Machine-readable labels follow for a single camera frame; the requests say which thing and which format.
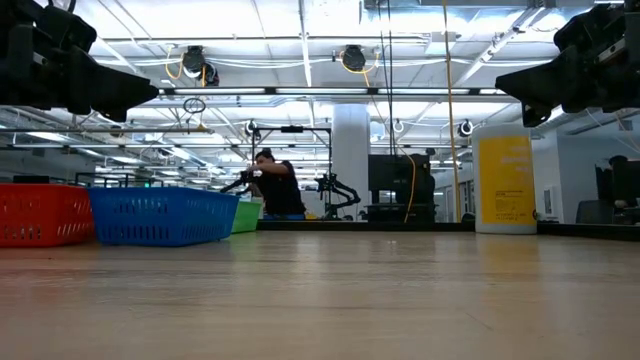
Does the black ceiling cable reel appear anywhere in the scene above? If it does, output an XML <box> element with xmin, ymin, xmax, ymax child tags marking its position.
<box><xmin>181</xmin><ymin>45</ymin><xmax>220</xmax><ymax>87</ymax></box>
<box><xmin>341</xmin><ymin>44</ymin><xmax>367</xmax><ymax>72</ymax></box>

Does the white pillar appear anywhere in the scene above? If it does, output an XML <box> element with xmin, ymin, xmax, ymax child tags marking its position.
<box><xmin>332</xmin><ymin>103</ymin><xmax>371</xmax><ymax>204</ymax></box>

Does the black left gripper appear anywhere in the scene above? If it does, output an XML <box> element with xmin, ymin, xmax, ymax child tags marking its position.
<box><xmin>0</xmin><ymin>0</ymin><xmax>160</xmax><ymax>123</ymax></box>

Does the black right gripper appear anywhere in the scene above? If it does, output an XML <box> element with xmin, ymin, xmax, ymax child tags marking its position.
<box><xmin>494</xmin><ymin>0</ymin><xmax>640</xmax><ymax>128</ymax></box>

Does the black metal frame rig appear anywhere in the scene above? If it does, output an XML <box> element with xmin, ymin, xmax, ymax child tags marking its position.
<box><xmin>249</xmin><ymin>125</ymin><xmax>333</xmax><ymax>197</ymax></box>

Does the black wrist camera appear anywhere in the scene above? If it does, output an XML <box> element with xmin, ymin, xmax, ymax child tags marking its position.
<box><xmin>37</xmin><ymin>2</ymin><xmax>99</xmax><ymax>51</ymax></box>
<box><xmin>553</xmin><ymin>2</ymin><xmax>626</xmax><ymax>54</ymax></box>

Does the white yellow wipes canister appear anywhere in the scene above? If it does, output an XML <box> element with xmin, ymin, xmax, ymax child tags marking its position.
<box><xmin>472</xmin><ymin>123</ymin><xmax>539</xmax><ymax>235</ymax></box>

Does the long ceiling light bar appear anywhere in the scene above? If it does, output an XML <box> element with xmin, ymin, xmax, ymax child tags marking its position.
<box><xmin>157</xmin><ymin>87</ymin><xmax>499</xmax><ymax>96</ymax></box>

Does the red plastic basket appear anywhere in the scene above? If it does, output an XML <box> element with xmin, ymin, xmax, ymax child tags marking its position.
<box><xmin>0</xmin><ymin>183</ymin><xmax>96</xmax><ymax>249</ymax></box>

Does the black hanging cable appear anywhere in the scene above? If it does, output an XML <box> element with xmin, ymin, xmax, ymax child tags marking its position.
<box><xmin>377</xmin><ymin>0</ymin><xmax>397</xmax><ymax>155</ymax></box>

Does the blue plastic basket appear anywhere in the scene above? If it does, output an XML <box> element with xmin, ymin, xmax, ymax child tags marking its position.
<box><xmin>87</xmin><ymin>187</ymin><xmax>240</xmax><ymax>247</ymax></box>

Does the black table frame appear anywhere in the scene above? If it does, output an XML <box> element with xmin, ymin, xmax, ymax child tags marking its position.
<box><xmin>257</xmin><ymin>219</ymin><xmax>640</xmax><ymax>242</ymax></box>

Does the green plastic basket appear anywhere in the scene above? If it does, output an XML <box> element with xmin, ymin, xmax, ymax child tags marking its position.
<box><xmin>230</xmin><ymin>200</ymin><xmax>263</xmax><ymax>235</ymax></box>

